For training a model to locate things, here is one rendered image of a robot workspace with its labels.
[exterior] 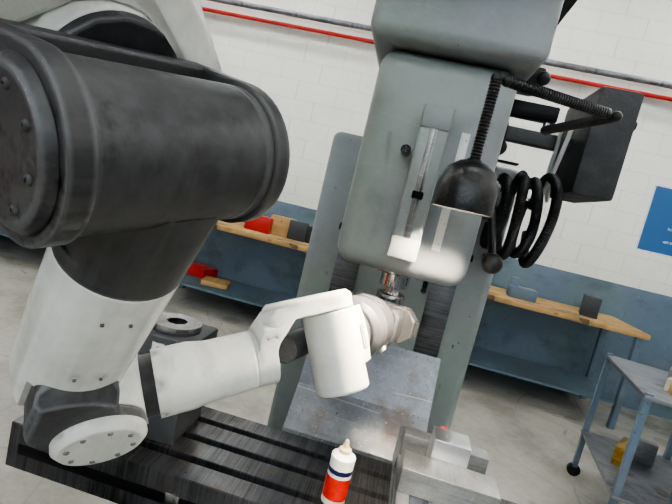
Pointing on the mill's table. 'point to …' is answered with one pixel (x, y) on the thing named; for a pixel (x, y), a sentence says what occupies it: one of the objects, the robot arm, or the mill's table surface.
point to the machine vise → (415, 439)
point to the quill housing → (370, 256)
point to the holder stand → (176, 330)
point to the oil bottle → (338, 475)
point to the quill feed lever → (491, 263)
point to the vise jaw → (444, 481)
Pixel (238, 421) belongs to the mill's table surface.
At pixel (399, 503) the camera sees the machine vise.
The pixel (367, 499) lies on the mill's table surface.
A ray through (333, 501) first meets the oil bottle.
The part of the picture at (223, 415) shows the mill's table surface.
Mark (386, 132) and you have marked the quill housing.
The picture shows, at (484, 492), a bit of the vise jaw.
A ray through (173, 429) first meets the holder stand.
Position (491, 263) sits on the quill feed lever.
